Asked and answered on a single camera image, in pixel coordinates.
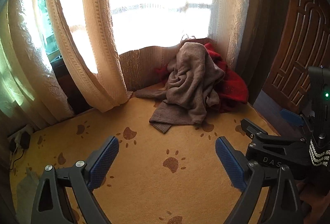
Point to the cream ribbed curtain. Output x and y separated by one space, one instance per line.
103 59

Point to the red knit sweater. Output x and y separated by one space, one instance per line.
232 85

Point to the carved wooden door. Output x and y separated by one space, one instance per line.
296 46

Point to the dark wooden cabinet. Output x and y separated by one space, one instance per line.
67 79

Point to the white power strip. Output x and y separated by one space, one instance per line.
15 140

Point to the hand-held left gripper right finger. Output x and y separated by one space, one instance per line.
230 164

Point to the taupe knit sweater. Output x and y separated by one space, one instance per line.
185 85

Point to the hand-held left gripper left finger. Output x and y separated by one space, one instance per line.
103 162

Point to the black charger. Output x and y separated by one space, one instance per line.
25 141

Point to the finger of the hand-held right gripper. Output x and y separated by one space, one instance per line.
254 130
291 114

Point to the yellow paw print blanket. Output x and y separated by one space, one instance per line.
144 162

